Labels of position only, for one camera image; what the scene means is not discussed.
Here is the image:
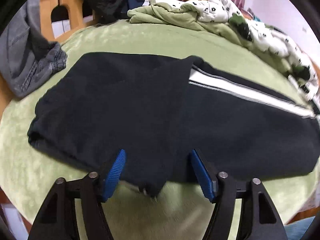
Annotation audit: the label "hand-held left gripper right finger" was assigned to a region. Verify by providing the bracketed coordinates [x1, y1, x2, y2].
[188, 149, 288, 240]

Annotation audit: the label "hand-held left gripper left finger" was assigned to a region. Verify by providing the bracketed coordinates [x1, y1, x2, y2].
[27, 149, 127, 240]

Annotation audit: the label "black pants with white stripe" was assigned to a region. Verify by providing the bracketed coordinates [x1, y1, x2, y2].
[27, 52, 320, 197]

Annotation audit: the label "green plush bed blanket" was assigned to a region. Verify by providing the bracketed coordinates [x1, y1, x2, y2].
[0, 20, 320, 240]

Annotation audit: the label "grey jeans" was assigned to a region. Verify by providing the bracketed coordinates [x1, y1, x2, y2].
[0, 0, 68, 98]

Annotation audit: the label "white floral duvet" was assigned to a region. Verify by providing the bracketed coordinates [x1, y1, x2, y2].
[150, 0, 320, 103]

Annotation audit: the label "green quilt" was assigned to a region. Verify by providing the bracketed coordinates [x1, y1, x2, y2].
[127, 2, 245, 45]

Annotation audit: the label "wooden bed frame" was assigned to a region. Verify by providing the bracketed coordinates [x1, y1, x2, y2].
[0, 0, 253, 120]

